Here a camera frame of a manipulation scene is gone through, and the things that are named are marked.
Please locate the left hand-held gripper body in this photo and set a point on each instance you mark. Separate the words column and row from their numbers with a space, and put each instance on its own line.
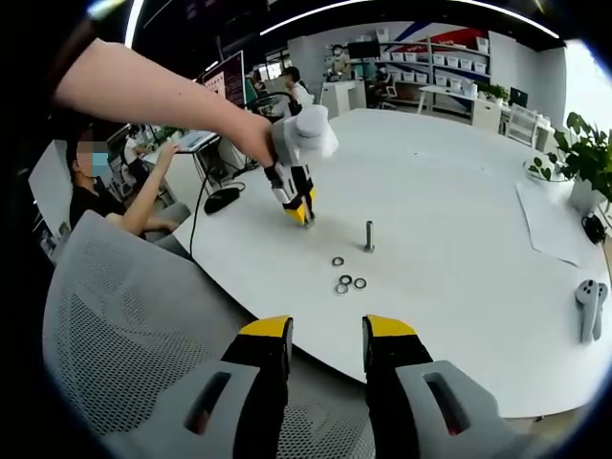
column 306, row 136

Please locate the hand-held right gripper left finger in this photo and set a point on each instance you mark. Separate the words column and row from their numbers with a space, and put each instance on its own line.
column 258, row 373

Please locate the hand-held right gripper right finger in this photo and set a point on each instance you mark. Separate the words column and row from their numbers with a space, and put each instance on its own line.
column 397, row 373

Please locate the thin metal threaded stud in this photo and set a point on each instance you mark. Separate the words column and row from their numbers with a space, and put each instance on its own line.
column 368, row 234

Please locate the metal washer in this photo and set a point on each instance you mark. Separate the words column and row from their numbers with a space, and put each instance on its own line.
column 340, row 279
column 355, row 283
column 336, row 289
column 334, row 261

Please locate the black computer mouse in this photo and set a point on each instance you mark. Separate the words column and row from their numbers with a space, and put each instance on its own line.
column 221, row 201

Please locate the grey mesh office chair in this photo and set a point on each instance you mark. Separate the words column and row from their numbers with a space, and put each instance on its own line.
column 143, row 325

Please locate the ceiling light strip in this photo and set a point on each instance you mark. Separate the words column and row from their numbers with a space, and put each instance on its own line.
column 133, row 24
column 382, row 15

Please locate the shelf with white bins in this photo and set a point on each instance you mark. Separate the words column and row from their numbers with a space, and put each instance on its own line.
column 440, row 62

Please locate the white cabinet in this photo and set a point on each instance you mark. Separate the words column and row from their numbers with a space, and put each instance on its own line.
column 485, row 115

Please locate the small green plant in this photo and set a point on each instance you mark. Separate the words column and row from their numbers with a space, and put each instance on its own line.
column 495, row 91

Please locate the grey handheld controller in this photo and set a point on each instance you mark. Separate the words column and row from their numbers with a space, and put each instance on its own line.
column 585, row 311

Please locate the white paper sheet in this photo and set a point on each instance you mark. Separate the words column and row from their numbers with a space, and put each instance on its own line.
column 550, row 225

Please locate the black monitor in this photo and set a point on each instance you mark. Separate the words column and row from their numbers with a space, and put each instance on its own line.
column 518, row 96

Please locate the white slatted chair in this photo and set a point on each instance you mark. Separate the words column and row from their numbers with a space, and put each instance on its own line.
column 522, row 123

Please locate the plant in glass bowl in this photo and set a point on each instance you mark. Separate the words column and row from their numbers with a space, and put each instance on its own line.
column 540, row 169

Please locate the small black object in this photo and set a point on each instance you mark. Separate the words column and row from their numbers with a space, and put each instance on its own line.
column 593, row 228

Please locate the green potted plant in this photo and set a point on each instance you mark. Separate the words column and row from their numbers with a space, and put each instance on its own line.
column 588, row 153

